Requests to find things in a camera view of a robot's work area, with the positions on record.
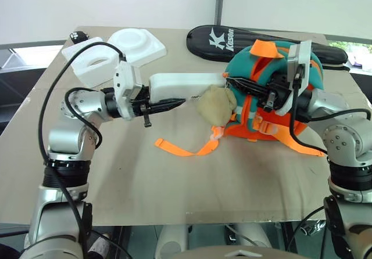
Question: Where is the silver robot torso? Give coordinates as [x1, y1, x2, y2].
[170, 244, 295, 259]

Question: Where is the white foam tray with hole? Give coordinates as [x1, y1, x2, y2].
[61, 36, 121, 88]

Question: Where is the white rounded robot leg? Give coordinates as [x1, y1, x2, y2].
[231, 223, 273, 250]
[155, 224, 190, 259]

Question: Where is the small black paw print object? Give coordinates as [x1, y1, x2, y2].
[69, 30, 90, 42]

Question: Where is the dark vertical pole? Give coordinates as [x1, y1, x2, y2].
[214, 0, 226, 26]

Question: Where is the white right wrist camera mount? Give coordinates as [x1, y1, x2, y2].
[276, 39, 313, 116]

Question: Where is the white foam box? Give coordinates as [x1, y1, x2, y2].
[148, 73, 227, 103]

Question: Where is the black Kason racket bag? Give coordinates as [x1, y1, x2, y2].
[185, 24, 351, 71]

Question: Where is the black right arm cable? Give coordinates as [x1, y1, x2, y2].
[288, 65, 372, 156]

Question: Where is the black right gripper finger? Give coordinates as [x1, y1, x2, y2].
[231, 82, 270, 98]
[225, 77, 266, 91]

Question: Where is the white foam round-dish tray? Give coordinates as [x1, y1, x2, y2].
[107, 27, 167, 67]

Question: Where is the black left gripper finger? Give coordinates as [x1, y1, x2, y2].
[149, 98, 187, 113]

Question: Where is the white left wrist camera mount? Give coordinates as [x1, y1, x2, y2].
[112, 62, 145, 122]

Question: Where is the orange and teal backpack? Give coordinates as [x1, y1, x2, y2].
[153, 39, 327, 159]

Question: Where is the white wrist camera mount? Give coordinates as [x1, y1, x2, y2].
[112, 62, 145, 122]
[276, 39, 313, 116]

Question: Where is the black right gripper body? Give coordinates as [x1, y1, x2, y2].
[260, 73, 292, 112]

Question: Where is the brown cardboard table cover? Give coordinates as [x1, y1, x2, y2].
[0, 25, 372, 226]

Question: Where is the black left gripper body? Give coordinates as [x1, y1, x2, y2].
[130, 85, 154, 128]

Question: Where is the beige cloth pouch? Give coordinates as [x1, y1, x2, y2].
[195, 84, 238, 127]

